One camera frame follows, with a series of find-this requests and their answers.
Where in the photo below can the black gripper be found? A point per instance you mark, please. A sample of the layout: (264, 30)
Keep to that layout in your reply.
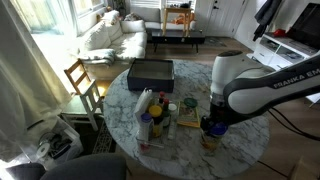
(212, 127)

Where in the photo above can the blue-lidded peanut jar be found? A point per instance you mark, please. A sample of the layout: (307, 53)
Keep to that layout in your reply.
(211, 137)

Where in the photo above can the small white container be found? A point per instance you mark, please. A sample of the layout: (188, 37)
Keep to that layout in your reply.
(173, 111)

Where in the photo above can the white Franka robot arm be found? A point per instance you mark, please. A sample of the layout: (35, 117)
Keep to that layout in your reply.
(243, 88)

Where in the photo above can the green round lid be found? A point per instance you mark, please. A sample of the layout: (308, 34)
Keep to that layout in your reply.
(190, 102)

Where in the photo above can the clear plastic container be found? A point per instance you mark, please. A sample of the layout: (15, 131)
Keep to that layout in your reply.
(164, 146)

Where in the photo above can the yellow dog book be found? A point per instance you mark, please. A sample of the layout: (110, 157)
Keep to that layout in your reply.
(188, 116)

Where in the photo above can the red-capped sauce bottle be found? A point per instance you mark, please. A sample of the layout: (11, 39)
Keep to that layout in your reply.
(161, 98)

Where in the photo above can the white bottle purple cap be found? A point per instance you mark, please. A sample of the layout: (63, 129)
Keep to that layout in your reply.
(146, 125)

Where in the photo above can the dark blue cardboard box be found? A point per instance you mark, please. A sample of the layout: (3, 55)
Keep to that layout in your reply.
(155, 74)

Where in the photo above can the white spray bottle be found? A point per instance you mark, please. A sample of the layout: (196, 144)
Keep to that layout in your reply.
(142, 103)

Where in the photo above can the white tv cabinet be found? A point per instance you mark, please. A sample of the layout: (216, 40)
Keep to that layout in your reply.
(280, 52)

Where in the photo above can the dark coffee table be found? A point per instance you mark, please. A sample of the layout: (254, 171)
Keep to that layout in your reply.
(194, 38)

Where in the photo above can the white sofa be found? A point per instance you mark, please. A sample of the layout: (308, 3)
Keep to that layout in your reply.
(127, 38)

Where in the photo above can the grey office chair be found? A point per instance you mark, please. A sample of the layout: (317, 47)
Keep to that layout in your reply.
(103, 166)

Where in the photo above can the grey blanket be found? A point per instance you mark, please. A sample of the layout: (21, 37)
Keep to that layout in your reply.
(98, 56)

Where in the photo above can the hanging dark jacket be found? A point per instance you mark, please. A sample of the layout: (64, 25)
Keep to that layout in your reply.
(264, 16)

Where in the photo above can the wooden chair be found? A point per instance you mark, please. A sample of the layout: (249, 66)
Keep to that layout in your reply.
(87, 102)

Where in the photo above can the black television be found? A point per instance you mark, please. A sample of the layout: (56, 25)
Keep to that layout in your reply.
(306, 29)

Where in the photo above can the clear storage bin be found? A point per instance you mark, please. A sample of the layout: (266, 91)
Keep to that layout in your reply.
(50, 142)

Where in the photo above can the white curtain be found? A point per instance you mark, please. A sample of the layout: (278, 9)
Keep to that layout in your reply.
(29, 88)

